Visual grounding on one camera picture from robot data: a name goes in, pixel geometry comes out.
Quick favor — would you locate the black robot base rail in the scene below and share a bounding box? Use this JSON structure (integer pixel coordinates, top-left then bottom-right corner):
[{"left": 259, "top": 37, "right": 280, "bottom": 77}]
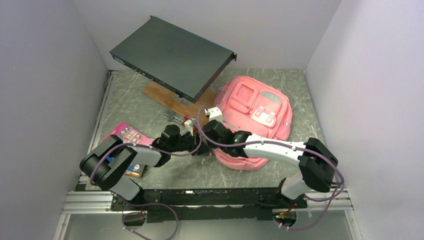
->
[{"left": 111, "top": 187, "right": 308, "bottom": 223}]

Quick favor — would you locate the pink student backpack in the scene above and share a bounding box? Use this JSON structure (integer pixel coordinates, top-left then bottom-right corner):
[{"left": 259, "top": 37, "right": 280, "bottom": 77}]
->
[{"left": 210, "top": 75, "right": 294, "bottom": 172}]

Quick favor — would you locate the orange handled adjustable wrench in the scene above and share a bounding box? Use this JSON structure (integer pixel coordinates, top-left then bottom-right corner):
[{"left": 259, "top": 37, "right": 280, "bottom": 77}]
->
[{"left": 163, "top": 109, "right": 189, "bottom": 125}]

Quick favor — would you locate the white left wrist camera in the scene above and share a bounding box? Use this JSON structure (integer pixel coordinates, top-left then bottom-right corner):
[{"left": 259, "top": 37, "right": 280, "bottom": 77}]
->
[{"left": 183, "top": 119, "right": 196, "bottom": 135}]

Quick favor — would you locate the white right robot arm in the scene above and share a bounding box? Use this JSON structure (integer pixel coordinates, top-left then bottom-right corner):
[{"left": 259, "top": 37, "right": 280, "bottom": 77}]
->
[{"left": 198, "top": 120, "right": 338, "bottom": 208}]

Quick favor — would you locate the pink sticker book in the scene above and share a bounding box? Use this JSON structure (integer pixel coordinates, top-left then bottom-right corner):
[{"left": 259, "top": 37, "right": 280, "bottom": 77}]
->
[{"left": 101, "top": 122, "right": 153, "bottom": 146}]

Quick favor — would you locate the brown wooden board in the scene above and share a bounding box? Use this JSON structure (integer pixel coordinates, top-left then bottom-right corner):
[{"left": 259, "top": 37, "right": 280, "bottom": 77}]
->
[{"left": 142, "top": 81, "right": 218, "bottom": 118}]

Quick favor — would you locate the dark metal rack unit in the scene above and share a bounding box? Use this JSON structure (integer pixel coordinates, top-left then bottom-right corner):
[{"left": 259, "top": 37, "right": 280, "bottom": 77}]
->
[{"left": 109, "top": 16, "right": 237, "bottom": 103}]

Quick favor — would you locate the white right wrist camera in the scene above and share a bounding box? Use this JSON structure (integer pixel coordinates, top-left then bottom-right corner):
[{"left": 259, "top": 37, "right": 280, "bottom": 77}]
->
[{"left": 204, "top": 106, "right": 223, "bottom": 123}]

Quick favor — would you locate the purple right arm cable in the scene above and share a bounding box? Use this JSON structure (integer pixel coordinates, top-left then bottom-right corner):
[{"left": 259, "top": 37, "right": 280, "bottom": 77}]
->
[{"left": 197, "top": 105, "right": 345, "bottom": 232}]

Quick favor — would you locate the aluminium frame rail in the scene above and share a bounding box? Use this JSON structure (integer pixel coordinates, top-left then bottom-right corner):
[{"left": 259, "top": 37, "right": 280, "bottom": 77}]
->
[{"left": 62, "top": 68, "right": 352, "bottom": 240}]

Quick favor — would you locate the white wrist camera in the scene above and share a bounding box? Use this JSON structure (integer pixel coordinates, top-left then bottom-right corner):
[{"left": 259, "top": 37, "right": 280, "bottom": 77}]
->
[
  {"left": 183, "top": 119, "right": 196, "bottom": 135},
  {"left": 204, "top": 106, "right": 223, "bottom": 123}
]

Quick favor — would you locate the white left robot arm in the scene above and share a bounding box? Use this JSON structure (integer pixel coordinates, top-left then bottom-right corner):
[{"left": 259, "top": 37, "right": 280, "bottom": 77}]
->
[{"left": 79, "top": 124, "right": 210, "bottom": 210}]

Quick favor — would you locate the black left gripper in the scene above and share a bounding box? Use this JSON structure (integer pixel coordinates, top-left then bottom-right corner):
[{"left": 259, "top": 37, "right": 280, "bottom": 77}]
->
[{"left": 169, "top": 130, "right": 213, "bottom": 156}]

